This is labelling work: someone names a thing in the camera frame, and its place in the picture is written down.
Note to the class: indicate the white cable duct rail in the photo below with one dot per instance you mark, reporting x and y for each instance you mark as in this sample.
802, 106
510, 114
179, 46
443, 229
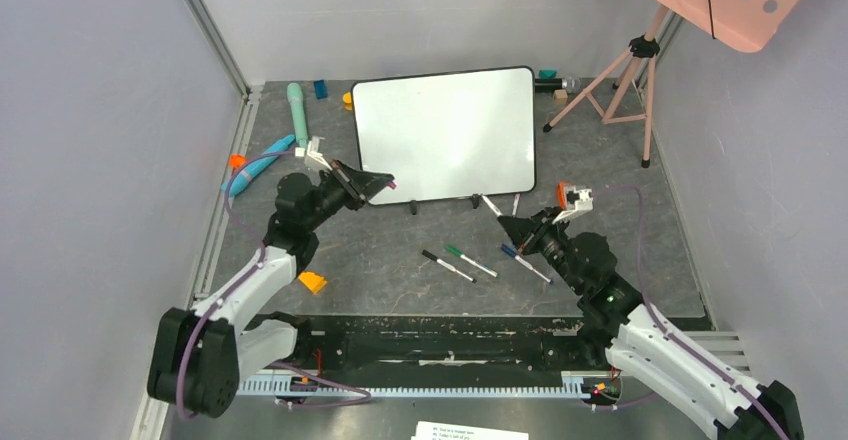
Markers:
284, 384

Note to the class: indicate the white whiteboard with black frame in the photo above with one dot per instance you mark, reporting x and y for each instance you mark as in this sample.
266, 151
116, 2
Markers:
448, 135

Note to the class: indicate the orange cup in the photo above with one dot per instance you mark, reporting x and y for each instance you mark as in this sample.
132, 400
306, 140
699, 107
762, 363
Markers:
563, 194

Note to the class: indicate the white marker pen body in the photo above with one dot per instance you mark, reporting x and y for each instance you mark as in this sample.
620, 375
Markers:
497, 212

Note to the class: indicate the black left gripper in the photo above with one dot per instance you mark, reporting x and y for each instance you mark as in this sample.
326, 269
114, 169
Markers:
358, 186

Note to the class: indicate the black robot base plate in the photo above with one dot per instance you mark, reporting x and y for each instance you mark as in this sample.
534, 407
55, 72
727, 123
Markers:
370, 351

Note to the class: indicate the white paper sheet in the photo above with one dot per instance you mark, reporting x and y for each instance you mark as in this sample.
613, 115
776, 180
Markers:
442, 431

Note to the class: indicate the blue capped marker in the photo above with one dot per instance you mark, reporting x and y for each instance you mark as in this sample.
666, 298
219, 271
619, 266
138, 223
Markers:
525, 263

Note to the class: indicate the mint green toy microphone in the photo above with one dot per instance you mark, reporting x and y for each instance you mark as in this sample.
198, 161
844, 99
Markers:
295, 97

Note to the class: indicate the green capped marker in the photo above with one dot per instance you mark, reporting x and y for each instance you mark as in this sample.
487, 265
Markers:
458, 253

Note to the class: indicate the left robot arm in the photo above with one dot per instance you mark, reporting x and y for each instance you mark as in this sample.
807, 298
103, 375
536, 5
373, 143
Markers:
202, 353

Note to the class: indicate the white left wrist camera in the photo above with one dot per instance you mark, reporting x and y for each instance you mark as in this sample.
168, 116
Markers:
311, 155

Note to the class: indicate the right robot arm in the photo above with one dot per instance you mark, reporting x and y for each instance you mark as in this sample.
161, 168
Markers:
634, 337

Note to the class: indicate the orange wedge block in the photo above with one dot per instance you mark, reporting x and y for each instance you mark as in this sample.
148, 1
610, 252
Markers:
314, 282

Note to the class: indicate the black capped marker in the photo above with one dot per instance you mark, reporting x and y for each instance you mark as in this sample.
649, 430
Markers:
438, 260

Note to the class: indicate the wooden cube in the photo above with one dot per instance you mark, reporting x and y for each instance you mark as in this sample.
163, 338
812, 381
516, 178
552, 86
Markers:
561, 97

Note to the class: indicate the blue toy crayon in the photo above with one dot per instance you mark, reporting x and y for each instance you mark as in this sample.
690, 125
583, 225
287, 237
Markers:
236, 182

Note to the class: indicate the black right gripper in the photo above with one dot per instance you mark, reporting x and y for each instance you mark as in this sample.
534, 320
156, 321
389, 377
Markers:
539, 236

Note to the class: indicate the dark blue block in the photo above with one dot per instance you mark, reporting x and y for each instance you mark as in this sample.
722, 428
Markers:
320, 89

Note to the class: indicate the black flashlight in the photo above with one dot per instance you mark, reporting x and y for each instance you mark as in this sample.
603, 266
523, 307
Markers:
570, 84

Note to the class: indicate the orange toy piece at left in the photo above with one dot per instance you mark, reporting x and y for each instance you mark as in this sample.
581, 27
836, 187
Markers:
237, 161

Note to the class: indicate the aluminium frame profile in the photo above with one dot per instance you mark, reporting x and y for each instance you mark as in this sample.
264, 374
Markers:
215, 38

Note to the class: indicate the teal block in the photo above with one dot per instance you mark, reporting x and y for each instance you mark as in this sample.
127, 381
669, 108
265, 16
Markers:
547, 73

